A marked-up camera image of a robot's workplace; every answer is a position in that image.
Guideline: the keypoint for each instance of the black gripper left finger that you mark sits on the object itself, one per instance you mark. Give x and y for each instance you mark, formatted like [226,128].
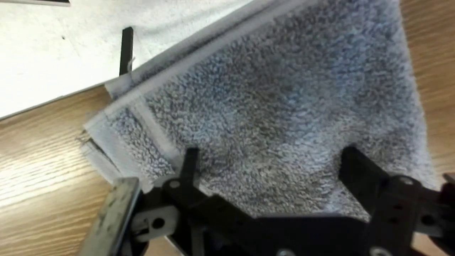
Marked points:
[190,207]

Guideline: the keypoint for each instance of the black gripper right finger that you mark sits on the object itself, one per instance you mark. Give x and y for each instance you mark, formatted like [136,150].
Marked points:
[393,213]

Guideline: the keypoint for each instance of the grey cloth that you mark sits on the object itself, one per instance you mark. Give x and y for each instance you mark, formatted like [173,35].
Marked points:
[285,94]

